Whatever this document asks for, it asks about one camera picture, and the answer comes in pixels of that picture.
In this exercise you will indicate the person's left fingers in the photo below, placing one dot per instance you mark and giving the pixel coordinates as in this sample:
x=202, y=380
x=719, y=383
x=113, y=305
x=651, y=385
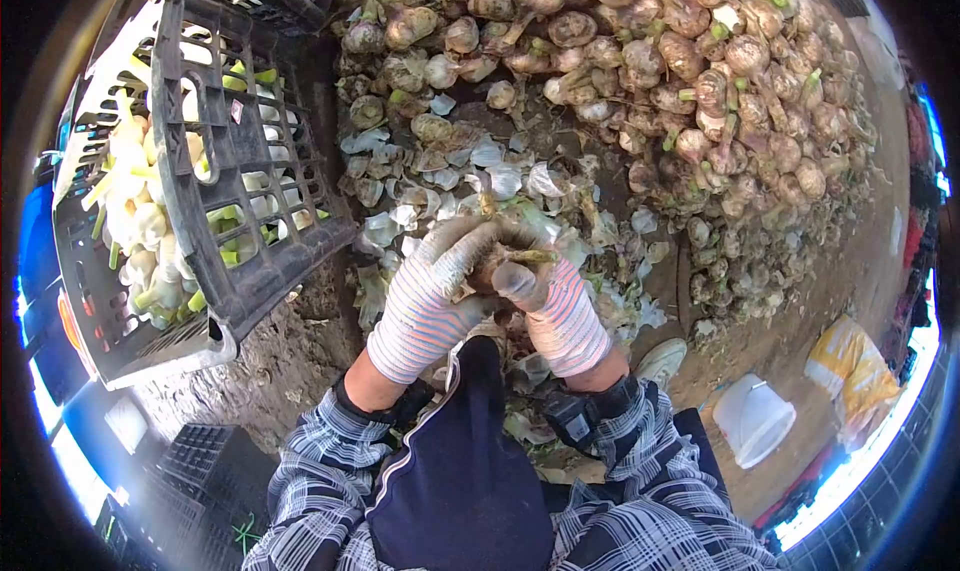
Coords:
x=457, y=248

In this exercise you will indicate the pile of unpeeled garlic bulbs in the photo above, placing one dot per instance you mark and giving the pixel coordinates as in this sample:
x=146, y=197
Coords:
x=675, y=83

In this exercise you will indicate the garlic bulb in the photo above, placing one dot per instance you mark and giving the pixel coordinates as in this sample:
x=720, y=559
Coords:
x=499, y=267

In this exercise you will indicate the black wrist band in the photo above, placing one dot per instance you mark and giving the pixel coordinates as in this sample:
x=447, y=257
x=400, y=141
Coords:
x=397, y=402
x=581, y=417

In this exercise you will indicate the pile of peeled white garlic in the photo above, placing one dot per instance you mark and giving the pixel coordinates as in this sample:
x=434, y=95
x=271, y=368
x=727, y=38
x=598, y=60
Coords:
x=139, y=218

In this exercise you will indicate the person's legs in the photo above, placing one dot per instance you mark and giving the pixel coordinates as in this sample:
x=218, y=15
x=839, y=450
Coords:
x=457, y=481

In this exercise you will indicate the person's right hand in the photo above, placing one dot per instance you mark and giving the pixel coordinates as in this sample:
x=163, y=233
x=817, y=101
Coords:
x=566, y=323

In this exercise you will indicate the yellow and white sack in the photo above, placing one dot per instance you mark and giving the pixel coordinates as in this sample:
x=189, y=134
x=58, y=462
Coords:
x=851, y=368

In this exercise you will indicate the person's right thumb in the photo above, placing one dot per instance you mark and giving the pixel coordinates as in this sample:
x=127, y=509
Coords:
x=521, y=284

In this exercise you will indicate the person's right fingers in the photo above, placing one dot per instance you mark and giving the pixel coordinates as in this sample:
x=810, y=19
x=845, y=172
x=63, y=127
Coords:
x=541, y=241

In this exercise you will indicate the white plastic bucket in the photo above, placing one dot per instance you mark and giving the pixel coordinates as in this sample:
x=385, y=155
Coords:
x=754, y=421

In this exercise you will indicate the pile of garlic peels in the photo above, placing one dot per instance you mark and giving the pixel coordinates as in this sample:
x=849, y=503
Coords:
x=450, y=181

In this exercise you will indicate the person's left hand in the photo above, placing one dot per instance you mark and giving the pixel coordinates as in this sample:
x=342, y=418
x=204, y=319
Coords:
x=420, y=308

